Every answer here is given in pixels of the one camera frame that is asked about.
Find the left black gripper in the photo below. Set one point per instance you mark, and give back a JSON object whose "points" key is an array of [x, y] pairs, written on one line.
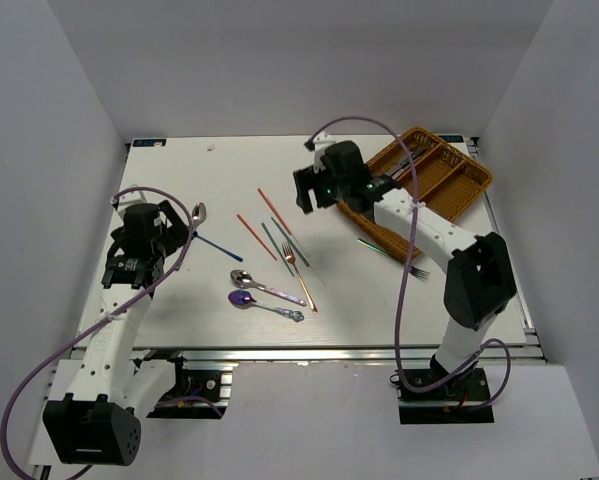
{"points": [[176, 234]]}

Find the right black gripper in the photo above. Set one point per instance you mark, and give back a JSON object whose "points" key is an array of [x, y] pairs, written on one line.
{"points": [[306, 181]]}

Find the silver patterned table knife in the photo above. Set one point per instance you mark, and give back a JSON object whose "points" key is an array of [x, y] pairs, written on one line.
{"points": [[404, 162]]}

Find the rose gold fork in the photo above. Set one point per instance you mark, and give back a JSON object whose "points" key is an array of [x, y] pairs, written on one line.
{"points": [[290, 257]]}

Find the iridescent rainbow fork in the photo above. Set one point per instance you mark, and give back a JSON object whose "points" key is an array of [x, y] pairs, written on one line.
{"points": [[418, 273]]}

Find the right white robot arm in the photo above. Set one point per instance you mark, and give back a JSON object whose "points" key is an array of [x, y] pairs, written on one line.
{"points": [[479, 279]]}

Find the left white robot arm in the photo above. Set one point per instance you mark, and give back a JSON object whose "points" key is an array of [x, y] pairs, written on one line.
{"points": [[98, 420]]}

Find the orange white chopstick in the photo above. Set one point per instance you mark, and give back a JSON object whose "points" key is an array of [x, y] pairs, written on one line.
{"points": [[283, 223]]}

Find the teal chopstick right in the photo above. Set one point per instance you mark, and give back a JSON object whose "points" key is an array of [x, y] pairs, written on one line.
{"points": [[292, 244]]}

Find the teal chopstick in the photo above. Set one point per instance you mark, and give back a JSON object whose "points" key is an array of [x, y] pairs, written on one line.
{"points": [[292, 244], [276, 247]]}

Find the blue label sticker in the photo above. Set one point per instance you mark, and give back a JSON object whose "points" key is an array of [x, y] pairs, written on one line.
{"points": [[149, 143]]}

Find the teal chopstick left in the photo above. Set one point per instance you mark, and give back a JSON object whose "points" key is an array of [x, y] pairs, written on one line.
{"points": [[276, 247]]}

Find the orange chopstick left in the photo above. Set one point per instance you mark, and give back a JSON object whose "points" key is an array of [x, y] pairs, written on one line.
{"points": [[257, 237]]}

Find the orange wicker cutlery tray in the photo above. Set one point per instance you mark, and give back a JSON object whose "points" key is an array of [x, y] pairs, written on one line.
{"points": [[449, 182]]}

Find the purple iridescent spoon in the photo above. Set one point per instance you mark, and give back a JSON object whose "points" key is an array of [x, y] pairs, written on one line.
{"points": [[243, 299]]}

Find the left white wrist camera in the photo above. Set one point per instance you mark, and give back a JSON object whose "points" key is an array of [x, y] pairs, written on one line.
{"points": [[131, 196]]}

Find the silver spoon blue handle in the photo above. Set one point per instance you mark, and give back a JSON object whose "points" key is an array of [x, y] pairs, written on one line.
{"points": [[199, 219]]}

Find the silver spoon pink handle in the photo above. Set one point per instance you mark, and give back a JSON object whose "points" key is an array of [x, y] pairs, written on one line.
{"points": [[244, 280]]}

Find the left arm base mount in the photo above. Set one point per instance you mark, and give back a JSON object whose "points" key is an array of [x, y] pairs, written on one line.
{"points": [[209, 380]]}

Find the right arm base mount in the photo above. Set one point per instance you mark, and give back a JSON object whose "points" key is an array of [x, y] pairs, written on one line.
{"points": [[454, 403]]}

